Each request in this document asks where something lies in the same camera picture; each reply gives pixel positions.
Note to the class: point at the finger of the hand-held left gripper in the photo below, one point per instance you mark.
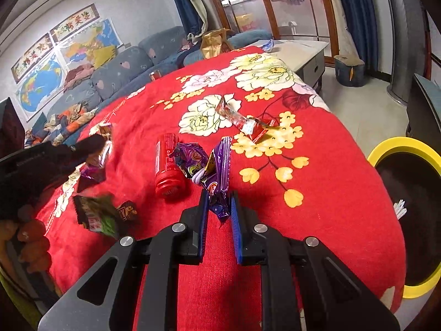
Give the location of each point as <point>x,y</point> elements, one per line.
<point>81,153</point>

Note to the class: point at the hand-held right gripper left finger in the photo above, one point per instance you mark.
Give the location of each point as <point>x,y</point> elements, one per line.
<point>203,227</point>

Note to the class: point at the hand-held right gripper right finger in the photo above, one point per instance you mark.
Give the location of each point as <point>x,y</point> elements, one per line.
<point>236,227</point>

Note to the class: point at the shiny clear wrapper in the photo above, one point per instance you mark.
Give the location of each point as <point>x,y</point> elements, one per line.
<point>98,158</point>

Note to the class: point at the purple snack wrapper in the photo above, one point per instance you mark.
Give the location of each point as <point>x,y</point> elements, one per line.
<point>217,176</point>

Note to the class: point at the green black snack packet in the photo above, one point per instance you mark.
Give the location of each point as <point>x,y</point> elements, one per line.
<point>96,215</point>

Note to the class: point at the purple foil wrapper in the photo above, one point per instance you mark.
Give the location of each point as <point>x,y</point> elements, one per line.
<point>189,158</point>

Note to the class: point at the red plastic tube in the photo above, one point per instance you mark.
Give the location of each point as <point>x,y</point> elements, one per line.
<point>168,165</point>

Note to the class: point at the small brown orange packet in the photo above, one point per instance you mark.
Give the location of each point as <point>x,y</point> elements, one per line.
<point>127,211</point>

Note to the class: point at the red white torn wrapper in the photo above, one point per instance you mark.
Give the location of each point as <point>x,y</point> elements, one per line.
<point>241,120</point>

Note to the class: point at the black trash bin yellow rim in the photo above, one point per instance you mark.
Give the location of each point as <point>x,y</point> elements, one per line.
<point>399,143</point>

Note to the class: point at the person's left hand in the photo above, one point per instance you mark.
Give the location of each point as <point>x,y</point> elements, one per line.
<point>32,244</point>

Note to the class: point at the colourful patterned quilt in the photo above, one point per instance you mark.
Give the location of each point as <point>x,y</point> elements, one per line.
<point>65,124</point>

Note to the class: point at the dark maroon cloth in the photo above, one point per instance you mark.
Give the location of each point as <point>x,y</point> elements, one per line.
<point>10,124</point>

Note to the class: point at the world map poster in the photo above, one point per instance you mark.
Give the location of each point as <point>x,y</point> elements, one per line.
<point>41,86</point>

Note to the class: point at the pile of pink clothes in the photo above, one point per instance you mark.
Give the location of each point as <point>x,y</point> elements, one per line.
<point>79,74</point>

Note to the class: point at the blue grey heart-print sofa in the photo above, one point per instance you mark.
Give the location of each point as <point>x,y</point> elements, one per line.
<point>113,72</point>

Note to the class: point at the yellow pillow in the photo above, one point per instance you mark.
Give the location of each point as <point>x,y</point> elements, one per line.
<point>103,57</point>

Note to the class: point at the red floral blanket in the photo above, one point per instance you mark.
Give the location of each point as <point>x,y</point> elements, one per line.
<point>327,179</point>

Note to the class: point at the framed calligraphy picture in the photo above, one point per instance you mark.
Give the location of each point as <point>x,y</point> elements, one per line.
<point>74,23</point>
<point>31,58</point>

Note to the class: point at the red can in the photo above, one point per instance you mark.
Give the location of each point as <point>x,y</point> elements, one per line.
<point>155,74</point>

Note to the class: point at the colourful country map poster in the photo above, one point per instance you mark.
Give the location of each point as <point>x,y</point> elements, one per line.
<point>86,41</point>

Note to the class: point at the dark blue garment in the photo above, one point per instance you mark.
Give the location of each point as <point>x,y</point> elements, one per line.
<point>189,53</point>

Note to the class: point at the gold paper bag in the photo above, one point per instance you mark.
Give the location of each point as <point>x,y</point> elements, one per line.
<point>215,43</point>

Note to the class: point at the grey white coffee table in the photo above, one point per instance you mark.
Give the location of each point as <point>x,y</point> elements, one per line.
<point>296,58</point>

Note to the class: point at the blue curtain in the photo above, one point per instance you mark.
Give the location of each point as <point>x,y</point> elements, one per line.
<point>355,13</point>
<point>182,0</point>

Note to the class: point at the blue white plastic packet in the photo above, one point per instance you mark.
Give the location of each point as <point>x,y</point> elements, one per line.
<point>266,45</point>

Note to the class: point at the blue storage stool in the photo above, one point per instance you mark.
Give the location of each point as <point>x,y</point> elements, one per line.
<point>349,70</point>

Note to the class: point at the yellow cardboard box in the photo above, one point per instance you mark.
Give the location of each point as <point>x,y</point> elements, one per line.
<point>245,22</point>

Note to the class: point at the small white stool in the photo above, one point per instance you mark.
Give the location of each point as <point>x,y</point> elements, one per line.
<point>292,27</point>

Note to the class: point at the wooden sliding glass door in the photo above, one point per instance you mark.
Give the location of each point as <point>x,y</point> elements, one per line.
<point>272,10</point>

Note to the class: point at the silver tower air conditioner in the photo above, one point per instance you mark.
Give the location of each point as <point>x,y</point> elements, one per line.
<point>403,41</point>

